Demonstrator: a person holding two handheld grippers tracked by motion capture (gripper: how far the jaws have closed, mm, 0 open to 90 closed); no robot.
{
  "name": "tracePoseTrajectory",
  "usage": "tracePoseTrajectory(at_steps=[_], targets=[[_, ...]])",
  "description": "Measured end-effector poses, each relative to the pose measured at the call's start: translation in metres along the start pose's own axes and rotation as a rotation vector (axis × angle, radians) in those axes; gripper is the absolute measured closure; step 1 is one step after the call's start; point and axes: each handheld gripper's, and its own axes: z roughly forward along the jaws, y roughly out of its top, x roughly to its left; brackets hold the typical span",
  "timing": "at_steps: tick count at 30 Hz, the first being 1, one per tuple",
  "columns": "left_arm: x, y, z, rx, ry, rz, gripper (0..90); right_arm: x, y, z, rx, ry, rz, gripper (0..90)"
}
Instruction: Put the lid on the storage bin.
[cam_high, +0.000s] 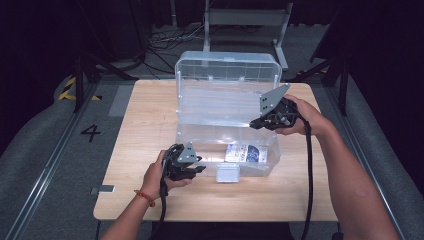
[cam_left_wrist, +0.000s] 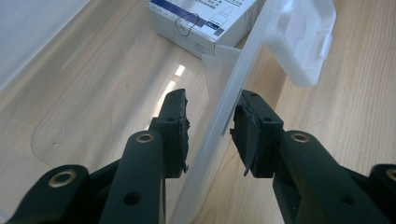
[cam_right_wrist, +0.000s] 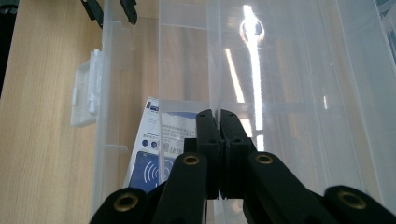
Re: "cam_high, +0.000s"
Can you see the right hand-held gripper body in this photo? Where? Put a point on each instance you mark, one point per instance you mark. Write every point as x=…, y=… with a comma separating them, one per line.
x=278, y=111

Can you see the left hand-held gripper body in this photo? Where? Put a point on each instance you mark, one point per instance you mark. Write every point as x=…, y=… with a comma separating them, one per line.
x=180, y=163

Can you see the white and blue packet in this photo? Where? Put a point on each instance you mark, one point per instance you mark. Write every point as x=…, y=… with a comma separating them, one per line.
x=246, y=153

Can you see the clear plastic storage box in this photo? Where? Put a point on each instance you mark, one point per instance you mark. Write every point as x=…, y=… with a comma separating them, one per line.
x=226, y=110

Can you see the person's left hand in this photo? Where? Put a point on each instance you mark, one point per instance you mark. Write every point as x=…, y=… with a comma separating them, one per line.
x=153, y=176

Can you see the person's right hand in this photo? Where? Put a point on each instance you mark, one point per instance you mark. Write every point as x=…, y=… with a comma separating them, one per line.
x=310, y=116

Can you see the black tripod stand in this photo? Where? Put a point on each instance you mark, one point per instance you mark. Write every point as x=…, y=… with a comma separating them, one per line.
x=336, y=73
x=85, y=76

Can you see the small grey floor plate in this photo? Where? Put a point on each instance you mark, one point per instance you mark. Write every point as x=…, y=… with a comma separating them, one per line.
x=104, y=189

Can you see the grey metal stand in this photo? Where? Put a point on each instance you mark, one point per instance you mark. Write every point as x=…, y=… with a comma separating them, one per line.
x=246, y=16

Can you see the yellow and black floor tape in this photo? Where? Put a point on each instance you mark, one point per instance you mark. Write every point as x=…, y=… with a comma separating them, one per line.
x=71, y=91

